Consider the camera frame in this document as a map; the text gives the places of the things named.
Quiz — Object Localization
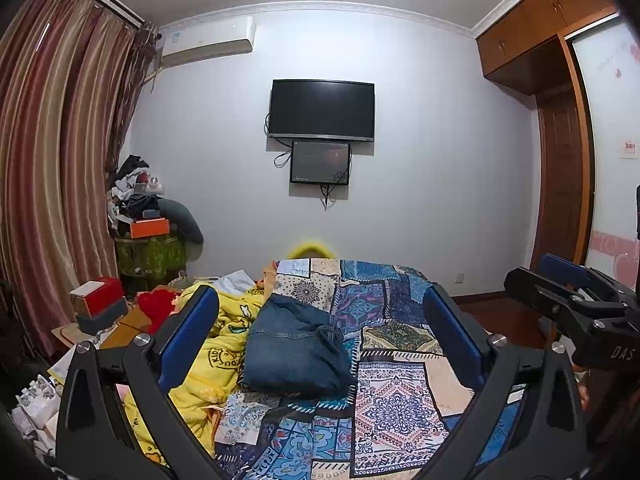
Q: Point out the dark grey box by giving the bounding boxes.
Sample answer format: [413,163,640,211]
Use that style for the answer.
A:
[75,297,130,335]

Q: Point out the yellow round plush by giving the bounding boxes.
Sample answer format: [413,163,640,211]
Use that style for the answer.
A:
[287,240,334,261]

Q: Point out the red white box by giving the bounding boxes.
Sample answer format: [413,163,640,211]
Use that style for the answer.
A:
[69,275,126,319]

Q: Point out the striped brown curtain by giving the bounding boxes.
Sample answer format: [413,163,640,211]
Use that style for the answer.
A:
[0,0,157,361]

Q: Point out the blue patchwork bed sheet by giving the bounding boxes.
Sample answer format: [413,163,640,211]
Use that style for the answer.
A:
[212,257,526,480]

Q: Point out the yellow cartoon blanket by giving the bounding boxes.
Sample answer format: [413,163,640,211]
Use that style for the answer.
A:
[117,282,266,466]

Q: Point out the grey green long pillow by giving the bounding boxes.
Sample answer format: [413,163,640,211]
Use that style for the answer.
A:
[159,198,205,261]

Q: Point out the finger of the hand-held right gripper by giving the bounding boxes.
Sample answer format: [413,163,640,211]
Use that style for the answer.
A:
[503,267,631,336]
[537,253,640,307]

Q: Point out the white packaging pile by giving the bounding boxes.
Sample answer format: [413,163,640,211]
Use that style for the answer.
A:
[10,370,64,442]

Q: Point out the green patterned cloth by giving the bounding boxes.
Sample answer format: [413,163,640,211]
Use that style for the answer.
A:
[114,234,189,292]

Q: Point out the black wall television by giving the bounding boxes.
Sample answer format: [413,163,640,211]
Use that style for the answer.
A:
[267,78,376,142]

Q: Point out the white cloth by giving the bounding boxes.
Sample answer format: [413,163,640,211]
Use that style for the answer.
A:
[214,269,256,294]

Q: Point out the small black wall monitor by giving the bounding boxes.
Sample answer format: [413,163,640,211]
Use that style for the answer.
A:
[289,140,351,186]

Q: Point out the red plush cloth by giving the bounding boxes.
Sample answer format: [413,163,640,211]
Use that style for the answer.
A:
[137,287,176,334]

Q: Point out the wooden side table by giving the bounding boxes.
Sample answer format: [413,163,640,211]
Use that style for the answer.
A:
[52,305,151,352]

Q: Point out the brown wooden door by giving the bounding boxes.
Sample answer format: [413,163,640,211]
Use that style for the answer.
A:
[536,87,587,274]

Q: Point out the wooden wardrobe with white door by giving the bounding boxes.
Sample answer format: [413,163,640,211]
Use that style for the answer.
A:
[475,0,640,306]

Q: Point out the orange box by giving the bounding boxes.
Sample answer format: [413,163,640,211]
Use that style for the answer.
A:
[129,217,170,239]

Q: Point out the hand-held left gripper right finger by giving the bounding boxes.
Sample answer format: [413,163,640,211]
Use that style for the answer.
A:
[415,282,589,480]

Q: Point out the white air conditioner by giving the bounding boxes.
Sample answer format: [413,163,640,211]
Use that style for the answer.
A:
[154,15,257,69]

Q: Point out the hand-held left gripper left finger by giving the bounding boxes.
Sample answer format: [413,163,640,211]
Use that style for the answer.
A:
[55,284,227,480]

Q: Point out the pile of mixed clothes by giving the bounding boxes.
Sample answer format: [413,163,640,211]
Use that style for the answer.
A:
[105,154,166,224]

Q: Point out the blue denim jeans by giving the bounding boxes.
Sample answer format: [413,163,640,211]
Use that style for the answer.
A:
[241,292,359,401]

